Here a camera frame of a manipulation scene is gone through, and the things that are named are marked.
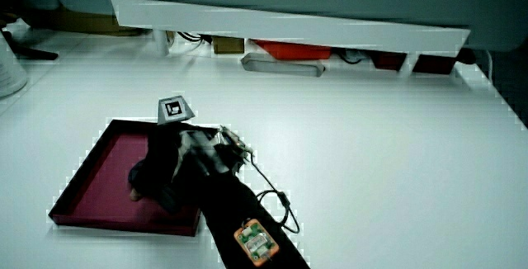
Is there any person's right forearm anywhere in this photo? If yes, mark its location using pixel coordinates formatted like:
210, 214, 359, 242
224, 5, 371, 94
196, 168, 311, 269

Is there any brown cardboard box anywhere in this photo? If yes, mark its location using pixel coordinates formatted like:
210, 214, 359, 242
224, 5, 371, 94
211, 35, 246, 55

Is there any orange circuit board module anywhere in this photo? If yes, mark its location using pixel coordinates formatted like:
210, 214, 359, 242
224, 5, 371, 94
233, 218, 281, 268

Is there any dark red square plate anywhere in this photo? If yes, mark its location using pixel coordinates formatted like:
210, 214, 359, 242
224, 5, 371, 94
48, 119, 219, 238

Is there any flat brown cardboard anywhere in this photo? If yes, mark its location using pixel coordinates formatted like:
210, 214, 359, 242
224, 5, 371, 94
23, 7, 144, 37

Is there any white shelf board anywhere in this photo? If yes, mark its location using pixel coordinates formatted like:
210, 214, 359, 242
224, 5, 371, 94
110, 0, 472, 59

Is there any white round appliance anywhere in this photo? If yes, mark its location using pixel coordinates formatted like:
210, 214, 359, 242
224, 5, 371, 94
0, 29, 30, 99

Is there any black glove cable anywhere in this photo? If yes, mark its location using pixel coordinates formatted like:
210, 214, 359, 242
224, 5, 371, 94
246, 153, 301, 235

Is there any grey oblong tray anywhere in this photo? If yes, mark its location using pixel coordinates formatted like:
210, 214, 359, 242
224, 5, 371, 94
240, 52, 327, 78

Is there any black cables bundle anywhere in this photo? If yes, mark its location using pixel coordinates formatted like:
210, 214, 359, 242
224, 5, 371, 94
177, 31, 214, 45

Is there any person's right hand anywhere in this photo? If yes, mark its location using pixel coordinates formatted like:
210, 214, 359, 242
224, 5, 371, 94
127, 95, 256, 215

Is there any dark red box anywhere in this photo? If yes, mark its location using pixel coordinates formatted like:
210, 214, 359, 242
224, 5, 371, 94
372, 50, 408, 73
412, 54, 458, 76

